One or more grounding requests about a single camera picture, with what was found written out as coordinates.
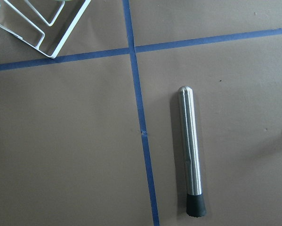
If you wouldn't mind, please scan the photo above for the steel muddler black tip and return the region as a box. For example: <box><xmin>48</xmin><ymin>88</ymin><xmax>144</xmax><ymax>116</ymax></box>
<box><xmin>178</xmin><ymin>86</ymin><xmax>206</xmax><ymax>218</ymax></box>

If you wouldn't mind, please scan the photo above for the white wire cup rack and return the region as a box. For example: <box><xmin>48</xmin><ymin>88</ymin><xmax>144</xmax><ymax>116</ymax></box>
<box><xmin>0</xmin><ymin>0</ymin><xmax>90</xmax><ymax>59</ymax></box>

